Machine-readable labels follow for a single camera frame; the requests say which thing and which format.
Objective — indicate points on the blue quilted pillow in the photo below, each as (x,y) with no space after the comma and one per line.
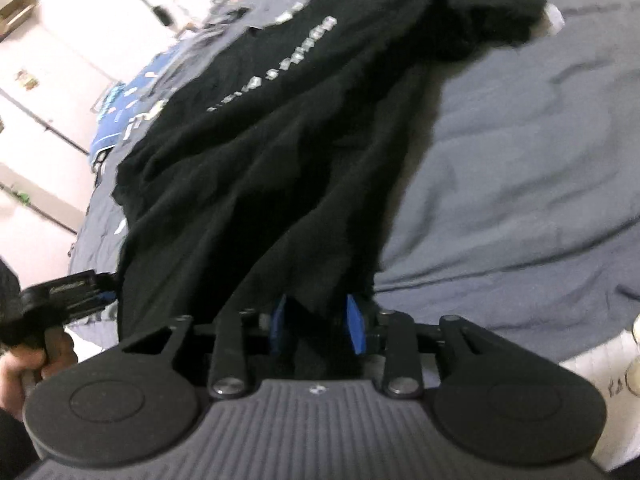
(112,120)

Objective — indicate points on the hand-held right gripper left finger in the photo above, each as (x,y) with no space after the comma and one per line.
(277,327)

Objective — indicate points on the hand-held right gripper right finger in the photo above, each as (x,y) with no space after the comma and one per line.
(356,322)

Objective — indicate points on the black printed t-shirt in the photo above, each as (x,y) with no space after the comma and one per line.
(260,170)

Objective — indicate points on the grey quilted blanket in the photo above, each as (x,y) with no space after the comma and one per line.
(500,160)

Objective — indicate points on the person's left hand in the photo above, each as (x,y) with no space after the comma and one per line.
(15,375)

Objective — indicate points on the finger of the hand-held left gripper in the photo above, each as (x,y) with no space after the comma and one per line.
(107,297)

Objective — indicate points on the white mattress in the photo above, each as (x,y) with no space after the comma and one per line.
(605,375)

